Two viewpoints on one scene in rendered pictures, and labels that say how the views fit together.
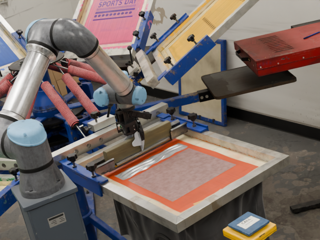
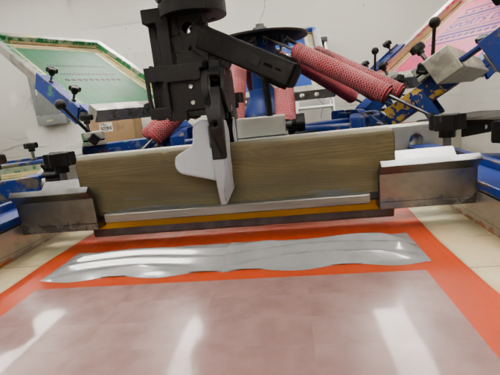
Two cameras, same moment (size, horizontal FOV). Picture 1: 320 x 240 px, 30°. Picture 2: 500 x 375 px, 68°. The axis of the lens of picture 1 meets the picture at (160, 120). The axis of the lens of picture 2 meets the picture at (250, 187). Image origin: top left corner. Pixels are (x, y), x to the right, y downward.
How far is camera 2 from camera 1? 2.34 m
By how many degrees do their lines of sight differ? 40
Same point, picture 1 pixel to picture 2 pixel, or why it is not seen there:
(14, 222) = not seen: hidden behind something
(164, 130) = (352, 160)
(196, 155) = (422, 337)
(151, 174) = (102, 316)
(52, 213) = not seen: outside the picture
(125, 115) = (174, 38)
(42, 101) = (250, 106)
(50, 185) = not seen: outside the picture
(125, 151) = (154, 181)
